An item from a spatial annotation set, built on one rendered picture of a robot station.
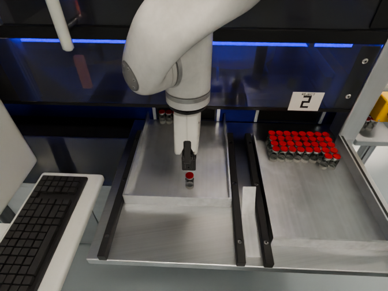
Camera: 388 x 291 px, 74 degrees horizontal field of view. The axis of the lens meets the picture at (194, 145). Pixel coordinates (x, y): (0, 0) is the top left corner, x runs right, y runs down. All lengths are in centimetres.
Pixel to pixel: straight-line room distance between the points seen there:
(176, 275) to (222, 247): 93
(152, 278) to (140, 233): 91
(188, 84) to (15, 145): 60
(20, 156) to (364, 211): 94
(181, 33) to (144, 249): 44
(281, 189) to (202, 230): 24
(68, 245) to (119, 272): 84
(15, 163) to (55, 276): 35
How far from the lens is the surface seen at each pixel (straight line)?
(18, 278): 73
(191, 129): 48
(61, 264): 73
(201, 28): 32
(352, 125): 89
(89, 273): 161
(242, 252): 58
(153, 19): 33
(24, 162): 93
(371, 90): 84
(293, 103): 78
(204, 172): 71
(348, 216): 72
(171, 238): 60
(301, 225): 66
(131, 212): 65
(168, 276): 151
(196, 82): 43
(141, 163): 75
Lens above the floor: 142
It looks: 43 degrees down
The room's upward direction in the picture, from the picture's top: straight up
